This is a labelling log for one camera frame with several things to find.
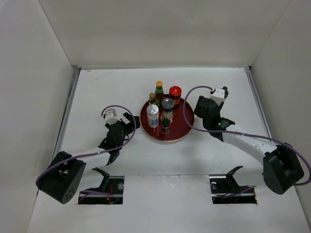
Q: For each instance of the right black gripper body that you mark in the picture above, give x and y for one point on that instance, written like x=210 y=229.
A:
x=197 y=110

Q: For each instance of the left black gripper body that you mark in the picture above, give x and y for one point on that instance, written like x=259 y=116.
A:
x=127 y=130

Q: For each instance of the tall silver lid jar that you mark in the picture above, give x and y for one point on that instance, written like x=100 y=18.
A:
x=152 y=115

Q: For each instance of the black cap small bottle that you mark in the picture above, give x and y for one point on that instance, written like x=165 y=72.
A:
x=226 y=92

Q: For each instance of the small yellow label bottle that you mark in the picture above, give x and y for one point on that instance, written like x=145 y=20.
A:
x=152 y=99

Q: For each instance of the small dark spice jar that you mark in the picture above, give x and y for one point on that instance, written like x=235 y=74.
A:
x=165 y=126

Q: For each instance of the green label sauce bottle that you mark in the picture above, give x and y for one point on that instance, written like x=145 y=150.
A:
x=159 y=95

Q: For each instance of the red lid sauce jar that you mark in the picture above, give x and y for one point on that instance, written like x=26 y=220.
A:
x=175 y=94

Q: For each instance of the grey lid spice shaker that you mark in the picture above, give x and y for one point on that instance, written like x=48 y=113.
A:
x=167 y=109

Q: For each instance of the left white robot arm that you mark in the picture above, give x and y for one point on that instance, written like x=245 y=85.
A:
x=62 y=178

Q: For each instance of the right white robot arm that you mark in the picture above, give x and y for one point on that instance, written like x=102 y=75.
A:
x=281 y=167

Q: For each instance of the red round tray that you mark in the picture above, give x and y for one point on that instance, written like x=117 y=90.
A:
x=178 y=127

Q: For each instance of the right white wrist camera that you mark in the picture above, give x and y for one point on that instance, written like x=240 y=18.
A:
x=218 y=95

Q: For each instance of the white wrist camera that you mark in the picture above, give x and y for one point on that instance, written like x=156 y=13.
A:
x=110 y=116
x=218 y=95

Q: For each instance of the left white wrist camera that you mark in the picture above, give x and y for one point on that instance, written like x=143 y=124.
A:
x=110 y=116

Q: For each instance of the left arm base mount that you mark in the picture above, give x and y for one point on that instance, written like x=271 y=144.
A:
x=108 y=192

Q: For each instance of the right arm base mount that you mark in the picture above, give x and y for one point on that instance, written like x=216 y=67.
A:
x=225 y=189

